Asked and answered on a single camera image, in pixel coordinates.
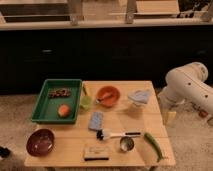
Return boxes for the green plastic tray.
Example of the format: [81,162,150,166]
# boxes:
[31,79,82,124]

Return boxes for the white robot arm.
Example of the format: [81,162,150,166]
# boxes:
[158,62,213,125]

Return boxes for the brown skewer food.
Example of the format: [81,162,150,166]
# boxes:
[48,89,71,98]

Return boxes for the orange fruit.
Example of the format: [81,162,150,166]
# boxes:
[58,104,71,118]

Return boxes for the spoon in orange bowl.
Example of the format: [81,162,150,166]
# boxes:
[96,94,112,103]

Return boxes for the green chili pepper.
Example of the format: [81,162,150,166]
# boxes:
[144,132,164,162]

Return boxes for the green plastic cup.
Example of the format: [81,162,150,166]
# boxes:
[80,95,92,110]

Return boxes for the tan box with black edge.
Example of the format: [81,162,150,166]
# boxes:
[83,146,109,161]

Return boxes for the black object on floor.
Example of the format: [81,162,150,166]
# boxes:
[0,146,11,158]

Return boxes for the black cabinet counter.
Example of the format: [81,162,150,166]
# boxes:
[0,25,213,95]

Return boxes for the orange bowl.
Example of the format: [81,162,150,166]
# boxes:
[96,86,120,108]

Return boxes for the blue sponge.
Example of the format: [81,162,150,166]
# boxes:
[88,112,103,131]

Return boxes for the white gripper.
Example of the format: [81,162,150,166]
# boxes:
[157,86,185,125]

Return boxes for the wooden table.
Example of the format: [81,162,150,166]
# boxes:
[25,81,176,168]

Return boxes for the dark red bowl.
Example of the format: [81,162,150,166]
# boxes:
[26,129,55,157]

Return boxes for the light blue towel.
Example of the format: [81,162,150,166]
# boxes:
[128,90,151,105]

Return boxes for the small metal cup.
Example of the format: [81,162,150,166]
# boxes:
[120,136,135,152]

